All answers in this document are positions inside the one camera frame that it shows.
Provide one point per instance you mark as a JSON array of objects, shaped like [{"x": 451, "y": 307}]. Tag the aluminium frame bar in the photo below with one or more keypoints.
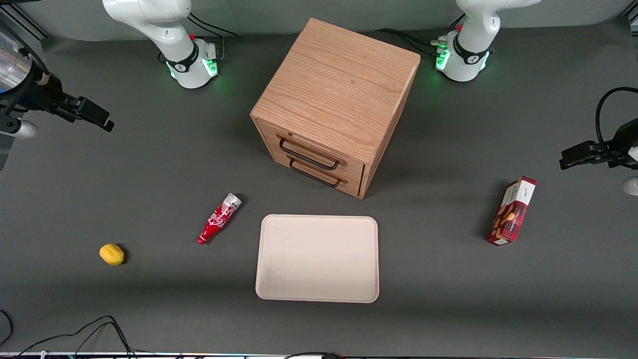
[{"x": 25, "y": 22}]

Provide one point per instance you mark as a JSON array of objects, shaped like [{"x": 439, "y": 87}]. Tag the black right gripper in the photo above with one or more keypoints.
[{"x": 34, "y": 92}]

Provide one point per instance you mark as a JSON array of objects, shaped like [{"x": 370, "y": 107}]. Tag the yellow lemon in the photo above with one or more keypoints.
[{"x": 111, "y": 254}]

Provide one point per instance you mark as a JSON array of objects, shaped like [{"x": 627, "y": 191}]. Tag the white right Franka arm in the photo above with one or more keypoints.
[{"x": 164, "y": 30}]

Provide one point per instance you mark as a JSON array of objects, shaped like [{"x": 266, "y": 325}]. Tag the red cookie box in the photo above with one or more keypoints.
[{"x": 513, "y": 212}]

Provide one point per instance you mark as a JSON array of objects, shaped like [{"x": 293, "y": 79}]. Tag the beige plastic tray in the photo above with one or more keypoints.
[{"x": 317, "y": 258}]

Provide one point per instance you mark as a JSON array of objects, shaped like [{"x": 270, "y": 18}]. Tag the wooden drawer cabinet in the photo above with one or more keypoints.
[{"x": 339, "y": 85}]

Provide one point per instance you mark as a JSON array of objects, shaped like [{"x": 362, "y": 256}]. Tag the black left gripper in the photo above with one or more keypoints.
[{"x": 622, "y": 141}]

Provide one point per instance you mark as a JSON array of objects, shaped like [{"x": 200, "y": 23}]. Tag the red coke bottle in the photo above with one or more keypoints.
[{"x": 218, "y": 220}]

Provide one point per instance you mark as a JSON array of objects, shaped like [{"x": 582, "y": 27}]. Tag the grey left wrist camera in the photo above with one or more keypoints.
[{"x": 632, "y": 186}]

